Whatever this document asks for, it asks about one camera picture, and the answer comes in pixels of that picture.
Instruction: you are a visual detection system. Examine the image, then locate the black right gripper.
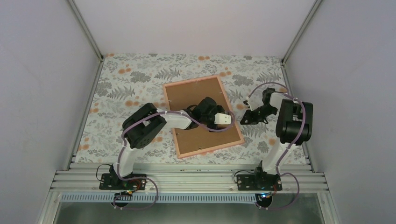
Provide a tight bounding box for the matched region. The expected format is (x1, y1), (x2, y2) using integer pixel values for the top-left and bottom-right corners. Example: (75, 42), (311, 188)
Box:
(240, 105), (278, 125)

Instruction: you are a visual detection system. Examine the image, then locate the pink wooden picture frame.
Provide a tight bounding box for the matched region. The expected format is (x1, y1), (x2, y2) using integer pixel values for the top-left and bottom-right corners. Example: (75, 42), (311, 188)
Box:
(162, 75), (245, 160)

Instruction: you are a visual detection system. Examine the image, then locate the brown cardboard backing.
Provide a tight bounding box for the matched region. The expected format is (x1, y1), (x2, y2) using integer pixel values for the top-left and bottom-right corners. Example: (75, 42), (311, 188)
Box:
(165, 77), (242, 156)

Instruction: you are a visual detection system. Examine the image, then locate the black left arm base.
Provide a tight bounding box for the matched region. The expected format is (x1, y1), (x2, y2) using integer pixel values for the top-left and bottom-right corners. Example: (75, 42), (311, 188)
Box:
(99, 173), (147, 191)

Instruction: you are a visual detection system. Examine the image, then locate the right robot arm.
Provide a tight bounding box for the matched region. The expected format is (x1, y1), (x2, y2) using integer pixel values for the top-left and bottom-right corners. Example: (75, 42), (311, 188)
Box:
(240, 88), (313, 174)

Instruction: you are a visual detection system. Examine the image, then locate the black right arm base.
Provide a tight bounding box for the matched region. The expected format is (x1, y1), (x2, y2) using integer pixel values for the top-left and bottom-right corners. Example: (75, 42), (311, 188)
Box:
(236, 172), (283, 191)

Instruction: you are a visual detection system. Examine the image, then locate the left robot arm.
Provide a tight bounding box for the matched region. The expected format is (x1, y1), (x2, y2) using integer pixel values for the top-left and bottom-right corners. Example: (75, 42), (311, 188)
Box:
(111, 97), (235, 189)

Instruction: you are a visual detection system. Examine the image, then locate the floral patterned table cloth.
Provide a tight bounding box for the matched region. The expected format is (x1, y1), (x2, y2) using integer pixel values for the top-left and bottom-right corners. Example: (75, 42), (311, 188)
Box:
(74, 53), (307, 166)

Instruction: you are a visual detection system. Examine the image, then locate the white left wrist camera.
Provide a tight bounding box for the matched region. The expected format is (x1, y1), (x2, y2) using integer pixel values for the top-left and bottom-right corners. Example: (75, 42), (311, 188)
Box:
(214, 113), (232, 125)

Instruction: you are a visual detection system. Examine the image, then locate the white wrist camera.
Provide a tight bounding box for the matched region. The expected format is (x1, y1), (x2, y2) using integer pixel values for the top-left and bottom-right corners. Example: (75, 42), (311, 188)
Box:
(214, 113), (232, 125)
(243, 96), (255, 111)

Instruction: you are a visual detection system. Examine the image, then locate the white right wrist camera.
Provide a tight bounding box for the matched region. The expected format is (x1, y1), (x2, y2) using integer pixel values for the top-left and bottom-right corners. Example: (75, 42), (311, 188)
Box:
(243, 96), (255, 111)

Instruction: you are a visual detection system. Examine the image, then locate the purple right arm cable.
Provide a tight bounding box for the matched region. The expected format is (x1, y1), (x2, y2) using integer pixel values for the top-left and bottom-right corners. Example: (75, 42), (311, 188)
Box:
(247, 81), (307, 211)

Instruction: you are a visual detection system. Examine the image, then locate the aluminium rail platform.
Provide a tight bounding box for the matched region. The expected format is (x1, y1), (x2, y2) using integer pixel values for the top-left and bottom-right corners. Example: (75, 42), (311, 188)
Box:
(38, 162), (339, 224)

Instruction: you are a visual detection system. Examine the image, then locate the grey slotted cable duct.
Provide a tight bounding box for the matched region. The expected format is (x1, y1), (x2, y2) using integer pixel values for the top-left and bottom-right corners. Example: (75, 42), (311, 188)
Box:
(60, 192), (270, 204)

